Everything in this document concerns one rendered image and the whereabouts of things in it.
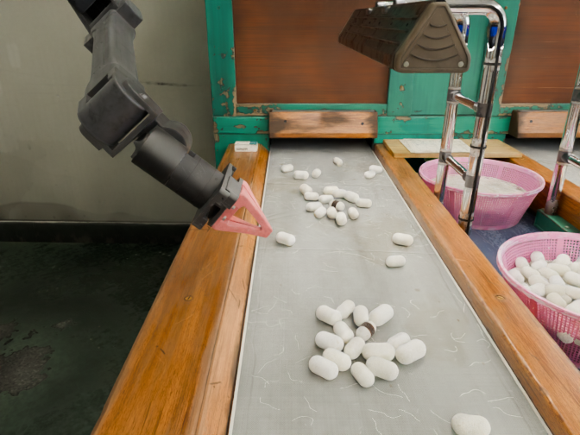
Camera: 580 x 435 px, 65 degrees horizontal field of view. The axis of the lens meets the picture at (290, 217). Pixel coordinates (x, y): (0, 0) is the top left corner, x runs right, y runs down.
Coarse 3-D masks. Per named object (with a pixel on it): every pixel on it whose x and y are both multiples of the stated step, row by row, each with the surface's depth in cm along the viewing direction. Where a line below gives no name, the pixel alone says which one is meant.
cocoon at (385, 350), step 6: (366, 348) 50; (372, 348) 50; (378, 348) 50; (384, 348) 50; (390, 348) 50; (366, 354) 50; (372, 354) 50; (378, 354) 50; (384, 354) 50; (390, 354) 50; (390, 360) 50
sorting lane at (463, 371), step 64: (320, 192) 101; (384, 192) 101; (256, 256) 74; (320, 256) 74; (384, 256) 74; (256, 320) 58; (320, 320) 58; (448, 320) 58; (256, 384) 48; (320, 384) 48; (384, 384) 48; (448, 384) 48; (512, 384) 48
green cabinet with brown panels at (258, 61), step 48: (240, 0) 117; (288, 0) 117; (336, 0) 117; (384, 0) 117; (528, 0) 117; (576, 0) 118; (240, 48) 122; (288, 48) 122; (336, 48) 122; (480, 48) 122; (528, 48) 122; (576, 48) 122; (240, 96) 127; (288, 96) 127; (336, 96) 127; (384, 96) 127; (432, 96) 127; (528, 96) 127
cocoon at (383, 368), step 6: (372, 360) 49; (378, 360) 48; (384, 360) 48; (366, 366) 49; (372, 366) 48; (378, 366) 48; (384, 366) 48; (390, 366) 48; (396, 366) 48; (372, 372) 48; (378, 372) 48; (384, 372) 48; (390, 372) 47; (396, 372) 48; (384, 378) 48; (390, 378) 48
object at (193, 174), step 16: (192, 160) 57; (176, 176) 57; (192, 176) 57; (208, 176) 58; (224, 176) 59; (176, 192) 59; (192, 192) 58; (208, 192) 58; (224, 192) 55; (208, 208) 56; (192, 224) 57
